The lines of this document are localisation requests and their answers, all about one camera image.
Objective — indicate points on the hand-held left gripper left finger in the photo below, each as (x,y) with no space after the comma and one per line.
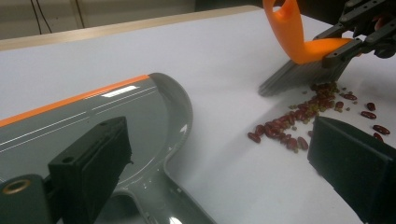
(90,168)

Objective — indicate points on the grey dustpan with orange lip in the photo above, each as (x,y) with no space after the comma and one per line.
(124,102)

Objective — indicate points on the orange brush with grey bristles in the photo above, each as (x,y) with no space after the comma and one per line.
(292,37)

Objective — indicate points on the wooden table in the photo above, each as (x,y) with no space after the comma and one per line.
(93,31)

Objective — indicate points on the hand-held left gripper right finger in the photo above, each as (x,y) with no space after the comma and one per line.
(355,168)

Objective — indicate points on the white table mat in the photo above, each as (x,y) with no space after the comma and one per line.
(218,56)

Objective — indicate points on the red and green beans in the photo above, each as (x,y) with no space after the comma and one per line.
(299,115)

